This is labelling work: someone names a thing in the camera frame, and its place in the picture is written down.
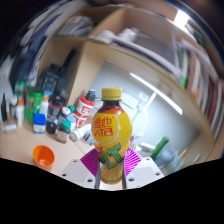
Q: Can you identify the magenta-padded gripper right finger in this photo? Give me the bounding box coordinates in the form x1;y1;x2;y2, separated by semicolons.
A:
121;147;166;190

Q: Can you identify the grey shaker bottle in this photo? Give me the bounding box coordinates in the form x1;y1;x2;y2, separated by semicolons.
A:
156;148;181;168

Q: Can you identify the green plastic container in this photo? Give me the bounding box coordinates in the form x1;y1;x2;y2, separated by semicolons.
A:
24;86;44;126

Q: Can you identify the black bag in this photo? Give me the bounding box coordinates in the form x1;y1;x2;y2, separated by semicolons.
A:
36;63;73;101

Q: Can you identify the white LED light bar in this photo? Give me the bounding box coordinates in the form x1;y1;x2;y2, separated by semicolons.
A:
173;9;191;29
129;72;184;116

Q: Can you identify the wooden shelf unit with books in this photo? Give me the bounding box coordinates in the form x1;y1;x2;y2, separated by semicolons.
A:
19;4;224;158

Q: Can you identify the yellow drink bottle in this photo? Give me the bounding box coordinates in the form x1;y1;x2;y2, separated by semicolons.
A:
91;87;133;185

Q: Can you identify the small white bottle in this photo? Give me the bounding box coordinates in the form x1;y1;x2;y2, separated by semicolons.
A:
69;123;93;143

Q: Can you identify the white power strip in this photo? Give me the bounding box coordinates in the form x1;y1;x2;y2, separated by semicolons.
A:
121;91;139;108

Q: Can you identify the red and white canister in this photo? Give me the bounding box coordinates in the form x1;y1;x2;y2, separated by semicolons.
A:
73;89;97;129

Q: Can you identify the orange plastic cup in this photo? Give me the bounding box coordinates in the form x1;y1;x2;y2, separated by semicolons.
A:
32;144;56;168

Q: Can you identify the small silver cylinder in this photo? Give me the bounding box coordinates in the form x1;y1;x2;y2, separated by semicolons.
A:
1;123;18;134

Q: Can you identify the dark bottle with green cap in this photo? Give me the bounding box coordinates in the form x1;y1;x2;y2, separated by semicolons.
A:
55;119;72;144

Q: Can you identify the white bottle with blue cap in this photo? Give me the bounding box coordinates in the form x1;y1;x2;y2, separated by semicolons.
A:
32;112;47;135

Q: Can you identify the tall dark green bottle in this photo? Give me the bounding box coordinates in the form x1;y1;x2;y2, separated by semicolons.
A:
149;135;170;161

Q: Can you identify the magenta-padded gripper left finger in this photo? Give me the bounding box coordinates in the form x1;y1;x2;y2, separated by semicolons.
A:
59;147;102;190

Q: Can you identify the white bottle with orange cap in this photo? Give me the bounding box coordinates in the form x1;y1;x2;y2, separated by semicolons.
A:
15;99;25;128

